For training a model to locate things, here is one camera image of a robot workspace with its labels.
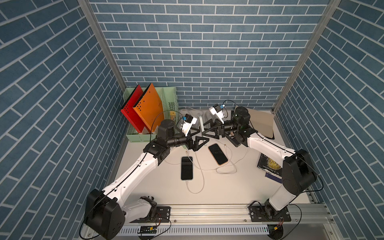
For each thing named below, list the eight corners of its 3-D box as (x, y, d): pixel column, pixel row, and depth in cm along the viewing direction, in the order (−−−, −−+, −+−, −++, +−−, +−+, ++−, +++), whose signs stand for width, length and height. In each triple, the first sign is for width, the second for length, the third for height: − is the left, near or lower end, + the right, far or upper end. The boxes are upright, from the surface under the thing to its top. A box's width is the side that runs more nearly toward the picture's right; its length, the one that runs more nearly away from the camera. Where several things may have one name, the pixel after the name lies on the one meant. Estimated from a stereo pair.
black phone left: (179, 179, 87) (179, 178, 85) (181, 158, 96) (181, 156, 94) (192, 179, 87) (192, 178, 85) (193, 158, 96) (193, 156, 94)
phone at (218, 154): (219, 166, 93) (219, 165, 91) (207, 147, 102) (207, 145, 100) (228, 162, 95) (228, 160, 93) (215, 143, 104) (215, 141, 102)
